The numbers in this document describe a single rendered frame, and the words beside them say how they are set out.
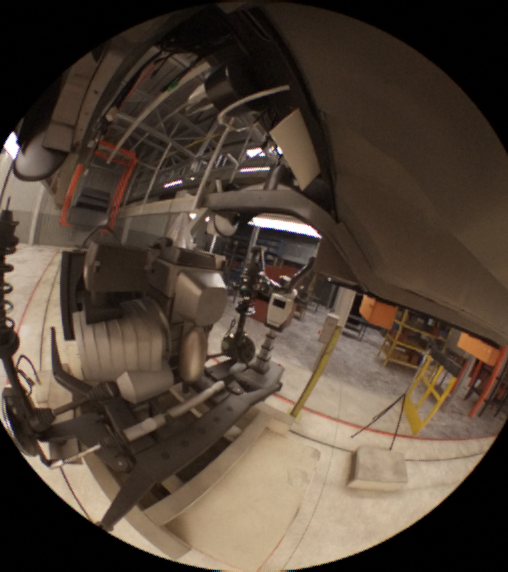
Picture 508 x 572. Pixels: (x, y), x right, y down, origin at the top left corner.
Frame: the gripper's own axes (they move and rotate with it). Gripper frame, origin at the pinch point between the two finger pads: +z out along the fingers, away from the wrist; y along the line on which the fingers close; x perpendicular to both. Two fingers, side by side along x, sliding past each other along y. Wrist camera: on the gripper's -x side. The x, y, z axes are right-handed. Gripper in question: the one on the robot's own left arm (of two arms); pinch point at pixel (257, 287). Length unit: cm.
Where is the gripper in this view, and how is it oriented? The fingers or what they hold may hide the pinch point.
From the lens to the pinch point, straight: 108.0
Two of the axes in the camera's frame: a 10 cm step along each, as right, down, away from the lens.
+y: 2.8, -8.8, -3.9
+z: -9.2, -1.3, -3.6
